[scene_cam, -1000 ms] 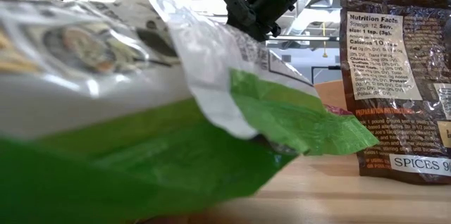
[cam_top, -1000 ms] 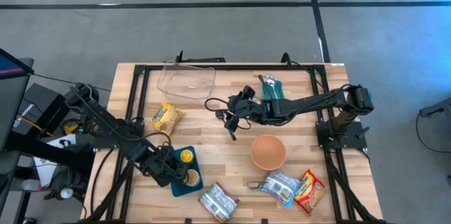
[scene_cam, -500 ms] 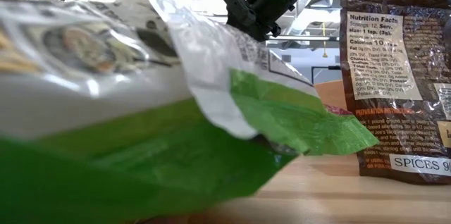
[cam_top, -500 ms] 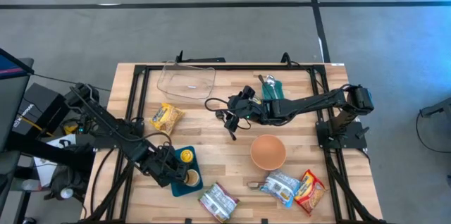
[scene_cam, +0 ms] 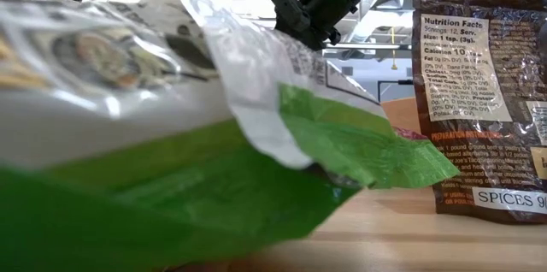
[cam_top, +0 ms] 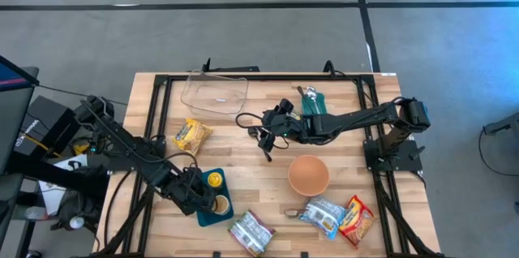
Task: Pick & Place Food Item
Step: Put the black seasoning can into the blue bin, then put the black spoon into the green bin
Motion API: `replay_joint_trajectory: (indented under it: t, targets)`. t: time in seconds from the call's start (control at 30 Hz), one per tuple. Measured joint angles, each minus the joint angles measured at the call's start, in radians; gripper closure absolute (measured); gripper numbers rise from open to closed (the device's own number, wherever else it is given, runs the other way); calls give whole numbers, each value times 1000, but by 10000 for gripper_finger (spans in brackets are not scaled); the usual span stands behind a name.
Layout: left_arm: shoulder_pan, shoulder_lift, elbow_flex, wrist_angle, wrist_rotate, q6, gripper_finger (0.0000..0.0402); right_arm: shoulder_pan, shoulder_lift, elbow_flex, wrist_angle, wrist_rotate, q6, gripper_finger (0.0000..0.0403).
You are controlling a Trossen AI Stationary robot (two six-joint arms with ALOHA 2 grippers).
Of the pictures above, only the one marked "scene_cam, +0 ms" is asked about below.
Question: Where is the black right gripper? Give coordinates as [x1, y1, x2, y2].
[268, 0, 359, 52]

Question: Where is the brown spice mix packet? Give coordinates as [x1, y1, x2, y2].
[412, 0, 547, 225]

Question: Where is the white green food packet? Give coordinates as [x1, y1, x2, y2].
[0, 0, 461, 272]

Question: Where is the silver spiral ceiling duct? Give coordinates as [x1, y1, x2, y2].
[341, 0, 431, 46]

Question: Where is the yellow hanging cord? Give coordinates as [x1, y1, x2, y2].
[390, 27, 399, 71]

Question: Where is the black metal rack frame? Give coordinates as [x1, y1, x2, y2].
[377, 79, 415, 103]

